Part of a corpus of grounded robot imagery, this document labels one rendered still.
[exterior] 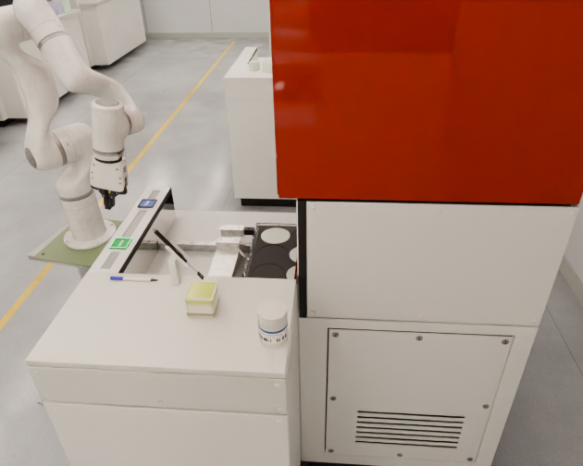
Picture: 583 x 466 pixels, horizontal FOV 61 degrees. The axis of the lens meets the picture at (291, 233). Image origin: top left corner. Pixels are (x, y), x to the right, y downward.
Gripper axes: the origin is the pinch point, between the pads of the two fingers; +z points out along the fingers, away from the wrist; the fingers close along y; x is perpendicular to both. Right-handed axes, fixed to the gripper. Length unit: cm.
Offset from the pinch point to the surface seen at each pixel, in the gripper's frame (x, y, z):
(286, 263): 0, -57, 10
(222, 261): -3.5, -36.1, 16.4
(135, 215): -17.6, -2.1, 15.5
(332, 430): 16, -86, 67
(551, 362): -49, -194, 73
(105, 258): 7.9, -1.8, 15.5
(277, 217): -42, -51, 19
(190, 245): -17.0, -22.2, 22.9
